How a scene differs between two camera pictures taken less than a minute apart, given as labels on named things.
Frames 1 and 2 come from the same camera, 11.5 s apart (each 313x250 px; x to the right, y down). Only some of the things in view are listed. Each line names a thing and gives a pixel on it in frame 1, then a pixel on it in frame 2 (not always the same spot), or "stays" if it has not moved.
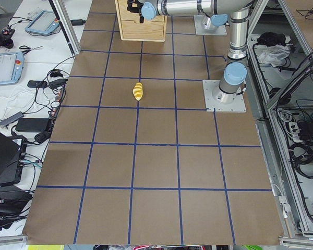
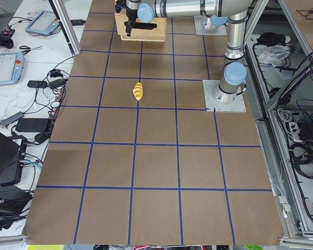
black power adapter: [32, 125] stays
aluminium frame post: [64, 17] stays
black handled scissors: [27, 49] stays
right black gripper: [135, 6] to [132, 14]
